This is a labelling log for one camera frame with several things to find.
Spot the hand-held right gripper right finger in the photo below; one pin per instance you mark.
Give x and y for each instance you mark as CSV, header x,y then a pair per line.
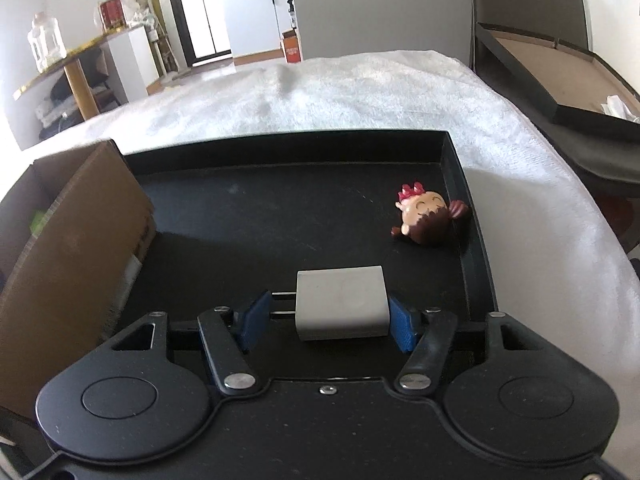
x,y
406,325

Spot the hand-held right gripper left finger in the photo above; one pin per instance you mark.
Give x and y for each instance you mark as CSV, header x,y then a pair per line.
x,y
252,322

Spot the white charger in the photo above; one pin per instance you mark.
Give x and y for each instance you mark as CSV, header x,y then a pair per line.
x,y
340,305

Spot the black tray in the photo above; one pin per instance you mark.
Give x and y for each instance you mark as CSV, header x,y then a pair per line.
x,y
280,210

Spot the brown cardboard box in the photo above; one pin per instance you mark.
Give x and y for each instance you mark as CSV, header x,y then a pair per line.
x,y
85,240

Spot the green cube toy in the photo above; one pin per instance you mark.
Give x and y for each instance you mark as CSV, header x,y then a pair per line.
x,y
36,222

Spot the brown-haired doll figurine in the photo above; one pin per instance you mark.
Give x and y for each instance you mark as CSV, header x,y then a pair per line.
x,y
425,220

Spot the orange cardboard box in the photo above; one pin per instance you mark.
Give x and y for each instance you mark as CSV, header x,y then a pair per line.
x,y
291,49

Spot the stack of boxes under table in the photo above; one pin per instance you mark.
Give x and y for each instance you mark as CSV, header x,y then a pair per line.
x,y
55,115

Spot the black flat box lid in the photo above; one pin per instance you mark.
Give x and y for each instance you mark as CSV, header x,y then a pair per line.
x,y
550,75

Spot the small white cabinet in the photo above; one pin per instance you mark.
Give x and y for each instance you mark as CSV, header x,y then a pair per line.
x,y
127,60

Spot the round gold-edged table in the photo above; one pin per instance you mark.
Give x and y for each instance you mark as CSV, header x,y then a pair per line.
x,y
80,85

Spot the white kitchen cabinet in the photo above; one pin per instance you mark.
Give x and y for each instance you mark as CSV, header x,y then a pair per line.
x,y
250,20

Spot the black glass-paned door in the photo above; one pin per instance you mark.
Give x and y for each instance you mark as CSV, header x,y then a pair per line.
x,y
187,10

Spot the red tin can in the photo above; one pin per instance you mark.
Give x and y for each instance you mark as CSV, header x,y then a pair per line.
x,y
112,14

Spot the clear glass jar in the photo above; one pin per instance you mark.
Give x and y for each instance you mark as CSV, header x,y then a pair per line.
x,y
46,42

